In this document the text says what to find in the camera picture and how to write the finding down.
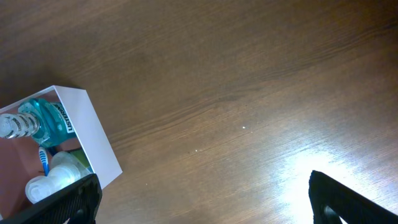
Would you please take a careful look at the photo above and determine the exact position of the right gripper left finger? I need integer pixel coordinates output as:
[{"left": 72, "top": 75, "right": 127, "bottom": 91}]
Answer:
[{"left": 1, "top": 174, "right": 102, "bottom": 224}]

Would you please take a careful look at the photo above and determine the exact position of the blue hand soap pump bottle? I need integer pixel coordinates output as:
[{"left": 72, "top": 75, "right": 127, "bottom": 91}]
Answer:
[{"left": 25, "top": 149, "right": 93, "bottom": 203}]

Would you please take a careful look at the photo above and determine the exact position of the white cardboard box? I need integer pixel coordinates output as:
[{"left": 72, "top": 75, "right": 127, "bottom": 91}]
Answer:
[{"left": 1, "top": 85, "right": 122, "bottom": 219}]

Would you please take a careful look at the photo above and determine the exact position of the teal mouthwash bottle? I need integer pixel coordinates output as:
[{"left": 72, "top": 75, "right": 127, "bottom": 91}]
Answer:
[{"left": 1, "top": 98, "right": 76, "bottom": 148}]

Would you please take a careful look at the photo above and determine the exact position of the blue white toothbrush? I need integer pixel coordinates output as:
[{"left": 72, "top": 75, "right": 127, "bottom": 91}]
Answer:
[{"left": 39, "top": 146, "right": 58, "bottom": 176}]

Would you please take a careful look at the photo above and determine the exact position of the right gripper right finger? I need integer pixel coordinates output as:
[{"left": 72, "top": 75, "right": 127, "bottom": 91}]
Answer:
[{"left": 308, "top": 170, "right": 397, "bottom": 224}]

